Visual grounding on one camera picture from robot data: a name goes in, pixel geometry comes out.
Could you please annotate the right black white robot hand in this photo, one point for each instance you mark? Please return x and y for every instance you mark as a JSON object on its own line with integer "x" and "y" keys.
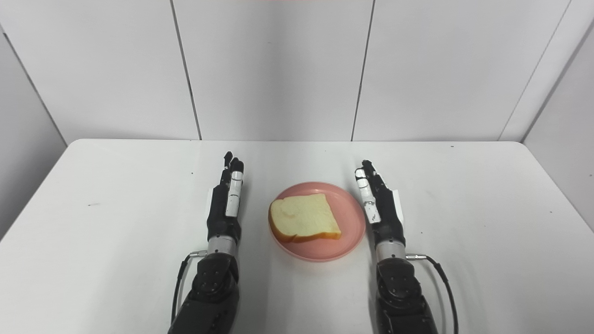
{"x": 383, "y": 204}

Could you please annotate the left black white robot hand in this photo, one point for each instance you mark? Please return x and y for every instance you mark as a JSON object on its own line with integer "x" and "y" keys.
{"x": 225, "y": 204}

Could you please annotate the pink round plate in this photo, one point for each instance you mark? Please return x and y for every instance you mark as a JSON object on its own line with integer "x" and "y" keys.
{"x": 352, "y": 222}

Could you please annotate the slice of bread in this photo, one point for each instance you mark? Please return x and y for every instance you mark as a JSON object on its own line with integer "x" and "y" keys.
{"x": 304, "y": 217}

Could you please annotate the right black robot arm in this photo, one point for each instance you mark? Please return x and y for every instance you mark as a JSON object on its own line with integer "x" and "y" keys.
{"x": 401, "y": 292}

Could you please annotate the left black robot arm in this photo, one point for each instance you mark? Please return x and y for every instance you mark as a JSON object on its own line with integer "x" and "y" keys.
{"x": 211, "y": 287}

